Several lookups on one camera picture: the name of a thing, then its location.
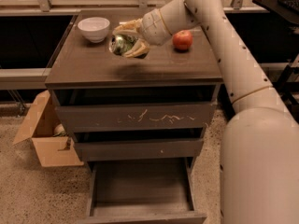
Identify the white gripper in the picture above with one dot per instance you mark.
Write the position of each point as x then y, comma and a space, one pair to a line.
154, 27

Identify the green soda can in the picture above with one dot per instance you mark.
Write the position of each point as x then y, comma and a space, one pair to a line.
119, 44

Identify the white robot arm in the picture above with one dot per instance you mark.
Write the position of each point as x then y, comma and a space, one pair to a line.
260, 145

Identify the top grey drawer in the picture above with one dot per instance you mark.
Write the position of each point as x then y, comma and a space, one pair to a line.
143, 108

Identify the grey drawer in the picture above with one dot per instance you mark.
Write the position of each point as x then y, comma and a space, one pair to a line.
139, 145
143, 108
156, 191

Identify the grey drawer cabinet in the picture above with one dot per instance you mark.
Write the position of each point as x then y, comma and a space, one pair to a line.
83, 65

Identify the middle grey drawer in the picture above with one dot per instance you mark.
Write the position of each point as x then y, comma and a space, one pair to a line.
139, 145

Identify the bottom grey drawer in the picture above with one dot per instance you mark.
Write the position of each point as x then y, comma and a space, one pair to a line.
156, 191

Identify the white ceramic bowl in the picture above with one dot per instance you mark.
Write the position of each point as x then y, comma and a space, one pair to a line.
94, 29

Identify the red apple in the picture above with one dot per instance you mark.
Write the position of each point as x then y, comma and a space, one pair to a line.
182, 40

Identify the white object in box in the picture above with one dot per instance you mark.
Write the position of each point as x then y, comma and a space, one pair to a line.
59, 131

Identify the cardboard box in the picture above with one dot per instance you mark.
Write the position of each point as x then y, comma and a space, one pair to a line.
38, 126

